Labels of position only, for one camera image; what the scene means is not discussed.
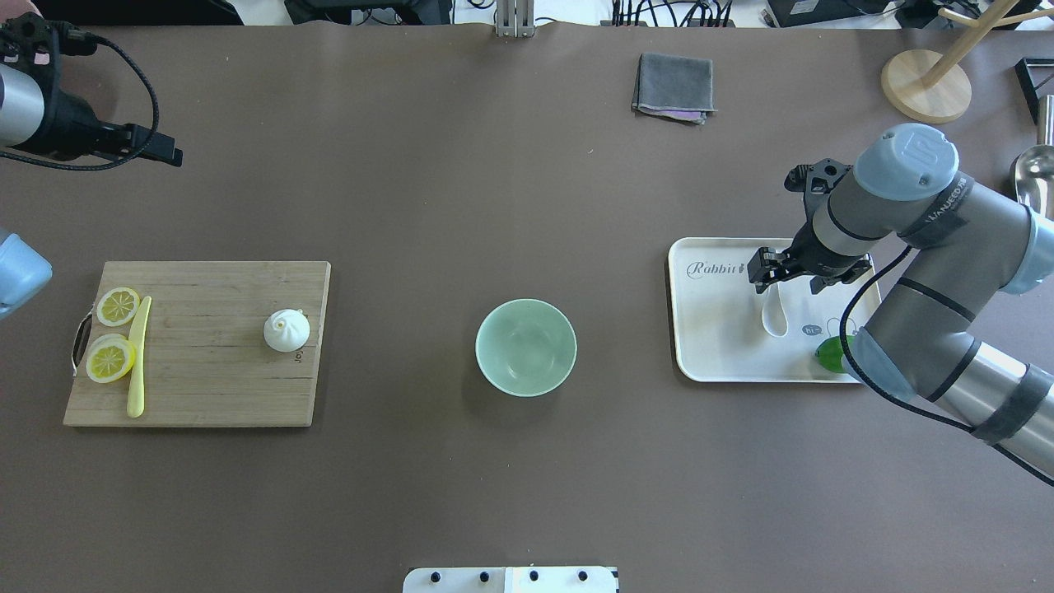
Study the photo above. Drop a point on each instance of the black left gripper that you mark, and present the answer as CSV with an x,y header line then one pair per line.
x,y
67,119

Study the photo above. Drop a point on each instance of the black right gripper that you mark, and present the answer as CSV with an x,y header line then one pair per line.
x,y
816,255

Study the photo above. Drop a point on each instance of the white ceramic spoon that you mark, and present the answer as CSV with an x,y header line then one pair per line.
x,y
773,314

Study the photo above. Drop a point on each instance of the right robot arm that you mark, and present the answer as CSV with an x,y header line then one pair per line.
x,y
964,243

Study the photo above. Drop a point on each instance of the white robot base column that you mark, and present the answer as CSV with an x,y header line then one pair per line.
x,y
564,578

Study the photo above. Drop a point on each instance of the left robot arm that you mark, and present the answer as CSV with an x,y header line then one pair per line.
x,y
70,217

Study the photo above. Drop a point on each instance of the light green bowl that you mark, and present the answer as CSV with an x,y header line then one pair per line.
x,y
526,348

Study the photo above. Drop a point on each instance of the green lime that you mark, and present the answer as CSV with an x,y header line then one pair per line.
x,y
830,355

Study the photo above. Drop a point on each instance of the white rabbit tray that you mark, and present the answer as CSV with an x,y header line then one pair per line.
x,y
726,331

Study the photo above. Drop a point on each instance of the lemon slice upper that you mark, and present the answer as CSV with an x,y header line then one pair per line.
x,y
118,306

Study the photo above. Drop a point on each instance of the lemon slice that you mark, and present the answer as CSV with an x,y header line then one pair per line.
x,y
109,358
118,306

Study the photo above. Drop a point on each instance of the lemon slice lower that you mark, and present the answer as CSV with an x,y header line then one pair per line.
x,y
109,358

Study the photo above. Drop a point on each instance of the wooden cutting board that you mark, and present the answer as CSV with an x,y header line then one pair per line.
x,y
206,362

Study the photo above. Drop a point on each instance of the grey folded cloth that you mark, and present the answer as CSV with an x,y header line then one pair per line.
x,y
674,87

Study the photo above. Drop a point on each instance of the wooden mug tree stand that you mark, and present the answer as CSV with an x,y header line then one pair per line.
x,y
931,87

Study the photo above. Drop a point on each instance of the yellow plastic knife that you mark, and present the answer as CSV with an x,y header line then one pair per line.
x,y
136,400

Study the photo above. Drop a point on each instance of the silver metal scoop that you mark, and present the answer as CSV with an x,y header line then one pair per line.
x,y
1033,169

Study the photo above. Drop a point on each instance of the aluminium frame post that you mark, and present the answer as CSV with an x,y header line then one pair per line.
x,y
515,18

